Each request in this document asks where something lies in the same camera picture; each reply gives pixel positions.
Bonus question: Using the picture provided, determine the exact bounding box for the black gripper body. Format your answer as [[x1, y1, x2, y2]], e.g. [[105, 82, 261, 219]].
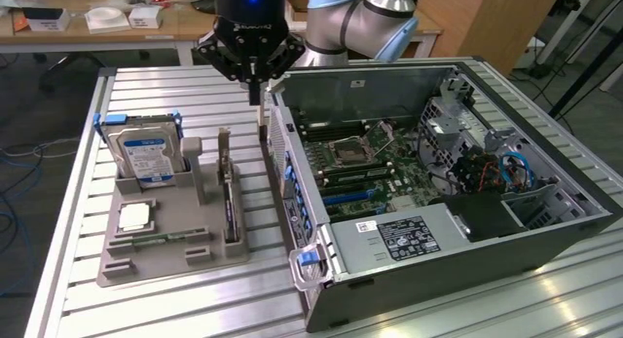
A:
[[215, 0, 289, 61]]

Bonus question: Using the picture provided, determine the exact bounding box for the graphics card with metal bracket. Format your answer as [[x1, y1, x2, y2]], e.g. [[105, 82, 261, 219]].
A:
[[215, 127, 243, 245]]

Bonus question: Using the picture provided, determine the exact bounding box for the white paper stack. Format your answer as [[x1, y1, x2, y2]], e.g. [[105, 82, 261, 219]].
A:
[[287, 9, 308, 33]]

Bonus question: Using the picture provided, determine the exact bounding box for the wooden desk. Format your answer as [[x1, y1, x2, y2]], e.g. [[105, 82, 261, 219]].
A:
[[0, 0, 444, 67]]

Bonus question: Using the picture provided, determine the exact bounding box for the white labelled cardboard box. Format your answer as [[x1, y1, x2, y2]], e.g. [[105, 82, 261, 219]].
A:
[[128, 6, 164, 29]]

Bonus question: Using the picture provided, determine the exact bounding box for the white tray round recess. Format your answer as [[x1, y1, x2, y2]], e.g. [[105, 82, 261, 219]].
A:
[[84, 7, 132, 35]]

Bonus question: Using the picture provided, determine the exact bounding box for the CPU socket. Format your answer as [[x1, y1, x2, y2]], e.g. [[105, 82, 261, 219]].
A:
[[328, 137, 380, 170]]

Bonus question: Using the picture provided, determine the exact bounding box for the metal socket cover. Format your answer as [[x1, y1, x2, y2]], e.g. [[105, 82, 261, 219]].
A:
[[363, 119, 401, 155]]

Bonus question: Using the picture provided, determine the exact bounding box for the hard disk in blue caddy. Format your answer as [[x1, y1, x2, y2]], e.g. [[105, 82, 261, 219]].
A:
[[92, 110, 192, 190]]

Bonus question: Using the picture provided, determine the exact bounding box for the black office chair base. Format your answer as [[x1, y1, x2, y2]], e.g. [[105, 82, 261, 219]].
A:
[[32, 52, 106, 94]]

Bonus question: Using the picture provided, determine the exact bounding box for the metal drive cage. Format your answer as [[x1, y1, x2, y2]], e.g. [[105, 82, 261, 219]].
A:
[[416, 68, 488, 151]]

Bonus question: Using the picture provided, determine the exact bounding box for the white box black lid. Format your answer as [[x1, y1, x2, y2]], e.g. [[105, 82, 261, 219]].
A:
[[21, 7, 72, 32]]

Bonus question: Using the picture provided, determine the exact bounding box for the green motherboard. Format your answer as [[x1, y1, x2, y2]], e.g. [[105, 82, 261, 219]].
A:
[[295, 111, 444, 225]]

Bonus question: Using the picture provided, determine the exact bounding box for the wooden cabinet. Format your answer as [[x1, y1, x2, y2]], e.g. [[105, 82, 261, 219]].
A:
[[416, 0, 565, 77]]

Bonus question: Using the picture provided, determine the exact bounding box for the silver CPU chip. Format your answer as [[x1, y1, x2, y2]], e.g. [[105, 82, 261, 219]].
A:
[[117, 203, 153, 232]]

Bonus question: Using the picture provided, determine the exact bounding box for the silver chipset heatsink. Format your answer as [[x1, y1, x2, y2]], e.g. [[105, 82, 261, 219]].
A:
[[388, 196, 420, 214]]

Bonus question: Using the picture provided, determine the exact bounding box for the green RAM stick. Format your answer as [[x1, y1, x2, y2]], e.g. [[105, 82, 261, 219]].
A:
[[131, 232, 192, 245]]

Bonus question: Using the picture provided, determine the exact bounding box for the grey plastic parts rack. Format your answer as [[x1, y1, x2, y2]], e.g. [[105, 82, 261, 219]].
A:
[[96, 135, 253, 288]]

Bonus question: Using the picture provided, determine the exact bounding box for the white low cabinet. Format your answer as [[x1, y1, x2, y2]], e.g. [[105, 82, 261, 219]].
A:
[[513, 37, 547, 72]]

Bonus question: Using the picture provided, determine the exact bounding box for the grey power supply unit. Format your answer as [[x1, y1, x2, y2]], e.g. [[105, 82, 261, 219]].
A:
[[319, 201, 472, 275]]

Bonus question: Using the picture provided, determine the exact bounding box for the grey case latch blue tab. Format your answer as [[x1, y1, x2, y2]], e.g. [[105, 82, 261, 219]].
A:
[[288, 242, 335, 291]]

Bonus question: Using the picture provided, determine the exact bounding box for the black tripod stand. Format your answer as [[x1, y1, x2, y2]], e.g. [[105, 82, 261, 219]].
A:
[[547, 0, 623, 120]]

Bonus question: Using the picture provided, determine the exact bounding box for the black plastic shroud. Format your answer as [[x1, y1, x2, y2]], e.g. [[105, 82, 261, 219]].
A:
[[444, 191, 528, 244]]

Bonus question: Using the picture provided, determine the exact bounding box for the black open PC case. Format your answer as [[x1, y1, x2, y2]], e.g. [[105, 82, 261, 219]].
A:
[[256, 59, 615, 334]]

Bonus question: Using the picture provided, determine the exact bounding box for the grey card retention handle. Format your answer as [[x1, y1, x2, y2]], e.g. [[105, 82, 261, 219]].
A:
[[256, 78, 284, 129]]

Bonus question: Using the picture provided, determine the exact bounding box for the black wire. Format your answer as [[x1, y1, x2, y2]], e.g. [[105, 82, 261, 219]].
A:
[[413, 125, 461, 199]]

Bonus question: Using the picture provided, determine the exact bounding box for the white floor cable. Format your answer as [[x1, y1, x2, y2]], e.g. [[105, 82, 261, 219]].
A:
[[0, 137, 78, 160]]

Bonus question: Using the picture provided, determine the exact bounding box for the red wire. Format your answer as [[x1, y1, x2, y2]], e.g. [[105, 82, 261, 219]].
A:
[[479, 161, 499, 193]]

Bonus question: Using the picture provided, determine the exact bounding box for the blue data wire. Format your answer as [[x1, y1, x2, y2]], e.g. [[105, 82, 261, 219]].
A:
[[499, 151, 537, 193]]

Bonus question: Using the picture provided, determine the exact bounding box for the blue floor cable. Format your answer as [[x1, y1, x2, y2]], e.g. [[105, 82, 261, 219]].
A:
[[0, 147, 38, 299]]

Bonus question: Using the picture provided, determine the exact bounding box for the white table frame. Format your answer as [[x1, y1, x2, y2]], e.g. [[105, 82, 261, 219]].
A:
[[535, 0, 623, 93]]

